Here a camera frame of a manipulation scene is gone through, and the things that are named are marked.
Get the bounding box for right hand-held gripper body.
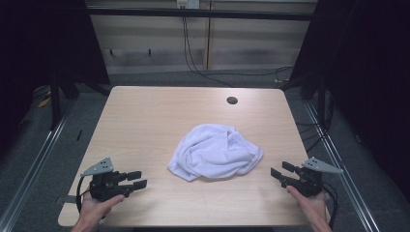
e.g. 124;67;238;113
286;157;344;197

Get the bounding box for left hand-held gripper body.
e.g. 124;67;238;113
80;157;129;202

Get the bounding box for white printed towel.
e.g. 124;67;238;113
167;123;264;183

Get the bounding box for person's right hand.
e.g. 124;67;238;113
285;186;328;223

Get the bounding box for person's left hand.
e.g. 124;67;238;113
76;193;126;226

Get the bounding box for black curtain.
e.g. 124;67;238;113
0;0;111;156
288;0;410;202

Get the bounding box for left hand-held gripper black cable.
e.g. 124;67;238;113
74;175;92;214

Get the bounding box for hand-held gripper black cable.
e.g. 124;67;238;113
321;183;339;230
74;175;92;214

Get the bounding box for right hand-held gripper black cable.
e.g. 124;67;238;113
321;183;339;230

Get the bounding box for metal floor rail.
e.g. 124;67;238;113
0;100;76;232
304;101;382;232

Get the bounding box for grey table bracket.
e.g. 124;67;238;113
54;194;77;206

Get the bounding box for bundle of black floor cables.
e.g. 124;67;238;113
298;93;335;153

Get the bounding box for black stand post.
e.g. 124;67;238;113
49;75;63;131

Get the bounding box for black hanging wall cable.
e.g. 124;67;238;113
182;7;294;89

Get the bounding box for black horizontal frame bar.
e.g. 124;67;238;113
86;8;318;22

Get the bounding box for white wall socket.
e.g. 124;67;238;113
176;0;201;10

